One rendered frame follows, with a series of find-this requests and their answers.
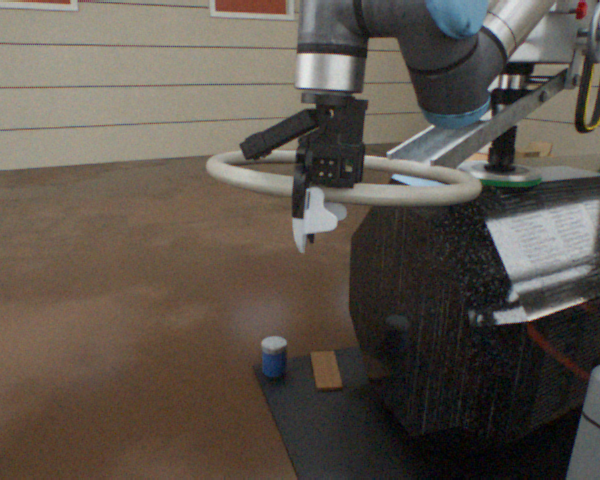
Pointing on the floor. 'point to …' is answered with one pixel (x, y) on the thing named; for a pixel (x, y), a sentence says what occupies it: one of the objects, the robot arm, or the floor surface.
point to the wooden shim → (326, 371)
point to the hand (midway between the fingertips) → (303, 238)
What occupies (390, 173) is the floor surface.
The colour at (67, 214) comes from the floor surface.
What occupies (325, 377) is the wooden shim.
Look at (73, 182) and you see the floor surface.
